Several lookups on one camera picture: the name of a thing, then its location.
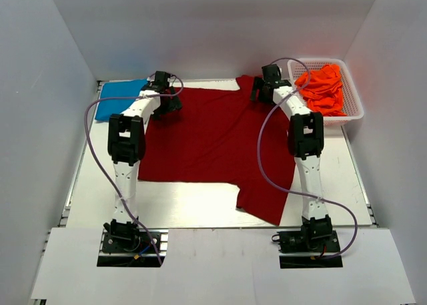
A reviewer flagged folded blue t-shirt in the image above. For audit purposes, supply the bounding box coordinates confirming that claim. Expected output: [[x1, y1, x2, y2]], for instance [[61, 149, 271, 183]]
[[95, 79, 148, 122]]

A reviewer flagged orange t-shirt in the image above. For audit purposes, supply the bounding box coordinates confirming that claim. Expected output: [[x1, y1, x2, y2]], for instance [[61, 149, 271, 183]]
[[295, 63, 346, 117]]

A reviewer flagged dark red t-shirt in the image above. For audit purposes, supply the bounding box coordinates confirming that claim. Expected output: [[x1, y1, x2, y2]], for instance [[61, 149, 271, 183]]
[[137, 75, 295, 227]]

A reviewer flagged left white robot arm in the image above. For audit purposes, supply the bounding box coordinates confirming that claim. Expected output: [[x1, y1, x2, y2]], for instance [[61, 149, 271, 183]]
[[107, 71, 182, 224]]

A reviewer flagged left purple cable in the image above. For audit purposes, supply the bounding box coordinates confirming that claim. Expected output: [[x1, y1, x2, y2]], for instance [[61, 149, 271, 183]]
[[83, 71, 185, 266]]

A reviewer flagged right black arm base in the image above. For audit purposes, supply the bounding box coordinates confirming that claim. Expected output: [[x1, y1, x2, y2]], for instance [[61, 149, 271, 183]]
[[271, 230, 343, 269]]

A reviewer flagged purple cable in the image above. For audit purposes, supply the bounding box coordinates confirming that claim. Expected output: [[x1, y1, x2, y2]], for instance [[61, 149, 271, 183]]
[[83, 71, 185, 266], [257, 57, 359, 261]]

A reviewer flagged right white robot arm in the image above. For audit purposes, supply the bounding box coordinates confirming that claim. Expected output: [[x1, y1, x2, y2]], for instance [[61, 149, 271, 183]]
[[250, 63, 332, 251]]

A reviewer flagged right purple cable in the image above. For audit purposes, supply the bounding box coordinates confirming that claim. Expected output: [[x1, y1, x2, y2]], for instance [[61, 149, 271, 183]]
[[257, 57, 359, 261]]

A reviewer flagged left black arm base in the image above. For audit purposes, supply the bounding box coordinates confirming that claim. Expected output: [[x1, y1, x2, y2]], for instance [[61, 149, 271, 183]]
[[97, 230, 161, 268]]

